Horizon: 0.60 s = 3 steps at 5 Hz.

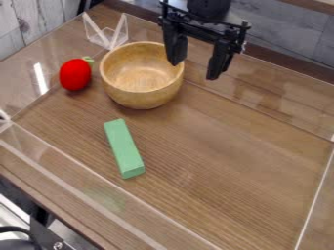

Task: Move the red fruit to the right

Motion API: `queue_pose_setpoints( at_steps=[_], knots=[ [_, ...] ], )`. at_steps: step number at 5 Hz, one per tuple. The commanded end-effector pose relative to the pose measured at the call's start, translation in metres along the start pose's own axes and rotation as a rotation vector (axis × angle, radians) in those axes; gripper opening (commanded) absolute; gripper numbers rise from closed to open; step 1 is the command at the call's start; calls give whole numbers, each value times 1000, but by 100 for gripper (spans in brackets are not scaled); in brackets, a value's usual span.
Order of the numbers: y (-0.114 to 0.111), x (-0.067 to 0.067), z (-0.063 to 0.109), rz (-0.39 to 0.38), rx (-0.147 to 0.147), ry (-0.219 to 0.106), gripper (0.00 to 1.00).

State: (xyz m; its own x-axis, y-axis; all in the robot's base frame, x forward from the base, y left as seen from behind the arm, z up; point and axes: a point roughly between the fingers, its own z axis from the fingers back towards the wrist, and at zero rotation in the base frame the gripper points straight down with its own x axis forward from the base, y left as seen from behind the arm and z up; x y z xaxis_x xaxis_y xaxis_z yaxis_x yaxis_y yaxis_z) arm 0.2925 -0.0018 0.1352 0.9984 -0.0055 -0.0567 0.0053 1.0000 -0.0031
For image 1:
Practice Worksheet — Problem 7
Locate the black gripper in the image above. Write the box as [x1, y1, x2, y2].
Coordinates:
[159, 0, 251, 80]

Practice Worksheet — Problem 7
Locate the wooden bowl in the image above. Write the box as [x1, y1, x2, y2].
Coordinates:
[99, 41, 185, 109]

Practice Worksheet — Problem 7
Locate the red plush fruit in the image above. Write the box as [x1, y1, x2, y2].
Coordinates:
[59, 57, 94, 91]

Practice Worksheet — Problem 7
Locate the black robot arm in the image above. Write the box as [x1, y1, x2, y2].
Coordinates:
[159, 0, 251, 80]

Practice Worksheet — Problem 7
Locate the green rectangular block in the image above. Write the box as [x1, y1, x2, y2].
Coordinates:
[104, 119, 144, 179]

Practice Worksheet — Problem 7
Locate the clear acrylic tray wall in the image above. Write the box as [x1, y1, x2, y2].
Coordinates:
[0, 20, 334, 250]

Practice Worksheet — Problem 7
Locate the clear acrylic corner bracket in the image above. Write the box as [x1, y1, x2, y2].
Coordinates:
[83, 13, 130, 51]

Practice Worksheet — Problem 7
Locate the black table clamp mount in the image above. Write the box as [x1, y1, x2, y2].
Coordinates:
[0, 218, 80, 250]

